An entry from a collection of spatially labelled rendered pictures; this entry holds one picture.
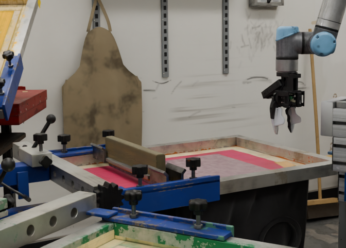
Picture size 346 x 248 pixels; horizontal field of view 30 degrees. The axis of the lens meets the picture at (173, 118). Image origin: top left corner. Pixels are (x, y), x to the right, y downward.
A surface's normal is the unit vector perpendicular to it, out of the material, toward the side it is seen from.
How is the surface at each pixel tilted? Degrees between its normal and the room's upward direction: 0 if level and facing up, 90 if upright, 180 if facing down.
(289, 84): 90
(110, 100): 89
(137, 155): 90
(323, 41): 90
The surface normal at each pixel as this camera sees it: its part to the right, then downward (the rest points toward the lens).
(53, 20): 0.50, 0.12
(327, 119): -0.58, 0.12
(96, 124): 0.78, 0.06
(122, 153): -0.87, 0.08
